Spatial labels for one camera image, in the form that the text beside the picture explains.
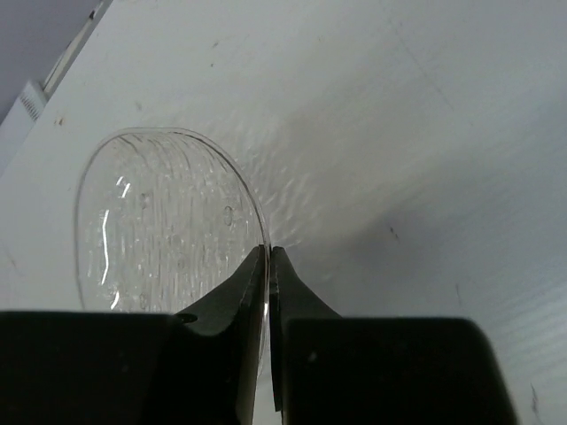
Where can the clear glass plate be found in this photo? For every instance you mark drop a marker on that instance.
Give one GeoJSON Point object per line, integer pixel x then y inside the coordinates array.
{"type": "Point", "coordinates": [162, 216]}

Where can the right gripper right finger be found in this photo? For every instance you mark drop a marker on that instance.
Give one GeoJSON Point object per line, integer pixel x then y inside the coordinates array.
{"type": "Point", "coordinates": [330, 369]}

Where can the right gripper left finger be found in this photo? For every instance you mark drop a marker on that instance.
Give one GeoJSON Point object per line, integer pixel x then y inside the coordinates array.
{"type": "Point", "coordinates": [198, 366]}

